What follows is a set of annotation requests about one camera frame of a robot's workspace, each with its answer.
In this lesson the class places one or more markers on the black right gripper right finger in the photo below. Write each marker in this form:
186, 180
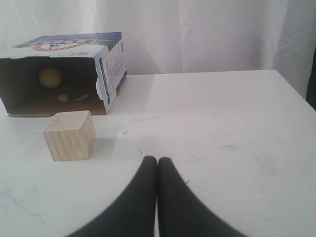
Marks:
181, 213

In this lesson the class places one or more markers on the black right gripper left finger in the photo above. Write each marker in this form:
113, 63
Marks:
132, 214

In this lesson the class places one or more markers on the yellow rubber ball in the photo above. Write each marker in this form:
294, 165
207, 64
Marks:
50, 78

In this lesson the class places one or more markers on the blue white cardboard box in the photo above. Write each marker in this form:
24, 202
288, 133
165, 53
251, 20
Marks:
93, 70

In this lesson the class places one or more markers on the light wooden cube block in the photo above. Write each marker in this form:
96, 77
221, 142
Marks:
71, 136

